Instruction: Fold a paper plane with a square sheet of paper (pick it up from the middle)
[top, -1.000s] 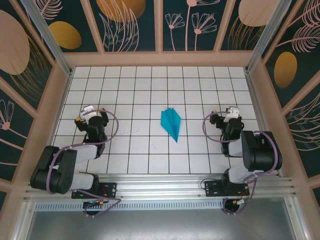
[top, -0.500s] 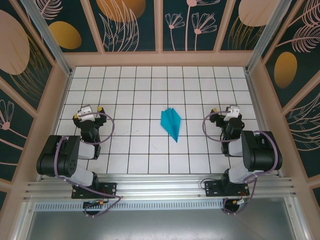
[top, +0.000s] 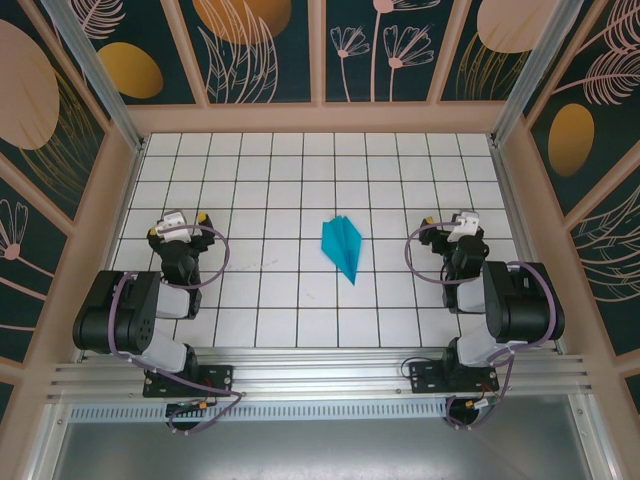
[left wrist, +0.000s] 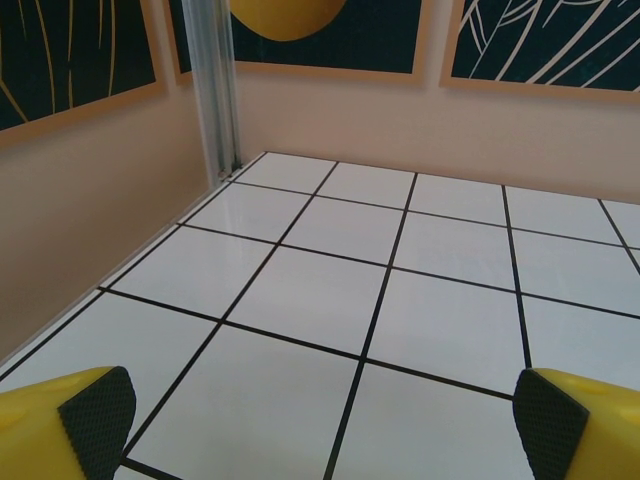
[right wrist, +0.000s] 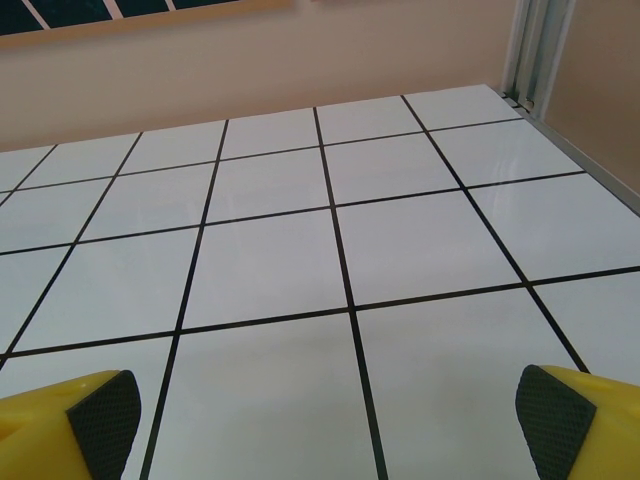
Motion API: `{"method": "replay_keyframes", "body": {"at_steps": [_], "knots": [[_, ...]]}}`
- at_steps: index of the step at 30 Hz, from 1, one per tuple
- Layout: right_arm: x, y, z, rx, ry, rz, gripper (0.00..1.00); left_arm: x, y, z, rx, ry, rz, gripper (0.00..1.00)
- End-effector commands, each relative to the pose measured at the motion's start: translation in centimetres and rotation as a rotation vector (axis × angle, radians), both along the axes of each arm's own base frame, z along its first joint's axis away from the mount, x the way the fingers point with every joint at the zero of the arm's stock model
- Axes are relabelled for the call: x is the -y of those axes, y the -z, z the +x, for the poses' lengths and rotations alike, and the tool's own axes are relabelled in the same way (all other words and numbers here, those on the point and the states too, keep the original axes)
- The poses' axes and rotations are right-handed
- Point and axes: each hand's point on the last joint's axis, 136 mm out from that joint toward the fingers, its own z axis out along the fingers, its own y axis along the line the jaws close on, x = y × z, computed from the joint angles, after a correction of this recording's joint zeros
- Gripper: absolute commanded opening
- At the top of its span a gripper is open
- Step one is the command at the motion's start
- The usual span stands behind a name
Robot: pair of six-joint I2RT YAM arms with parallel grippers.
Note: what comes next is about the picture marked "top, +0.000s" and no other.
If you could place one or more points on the blue paper sheet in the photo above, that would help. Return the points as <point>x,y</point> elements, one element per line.
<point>345,245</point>

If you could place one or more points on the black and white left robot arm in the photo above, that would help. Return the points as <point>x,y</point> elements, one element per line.
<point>100,320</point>

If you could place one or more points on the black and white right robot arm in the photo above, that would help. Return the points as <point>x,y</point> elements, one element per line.
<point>525,310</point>

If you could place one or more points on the grey metal shelf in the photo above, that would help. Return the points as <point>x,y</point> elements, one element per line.
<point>320,450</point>

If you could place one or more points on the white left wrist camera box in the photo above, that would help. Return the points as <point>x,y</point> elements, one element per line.
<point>174,226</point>

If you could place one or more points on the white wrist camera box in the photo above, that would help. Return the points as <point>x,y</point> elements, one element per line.
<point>462,227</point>
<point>174,226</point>

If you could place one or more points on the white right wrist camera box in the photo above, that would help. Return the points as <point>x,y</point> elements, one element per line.
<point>462,227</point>

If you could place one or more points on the aluminium side rail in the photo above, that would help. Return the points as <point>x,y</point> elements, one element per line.
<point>511,200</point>

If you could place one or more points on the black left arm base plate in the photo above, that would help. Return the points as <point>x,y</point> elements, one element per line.
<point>220,380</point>

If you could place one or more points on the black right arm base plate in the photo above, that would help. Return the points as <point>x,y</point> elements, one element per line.
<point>425,380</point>

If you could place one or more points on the aluminium mounting rail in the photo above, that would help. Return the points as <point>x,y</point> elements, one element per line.
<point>320,370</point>

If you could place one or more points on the aluminium frame post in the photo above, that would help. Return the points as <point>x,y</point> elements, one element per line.
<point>95,65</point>
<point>537,65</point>

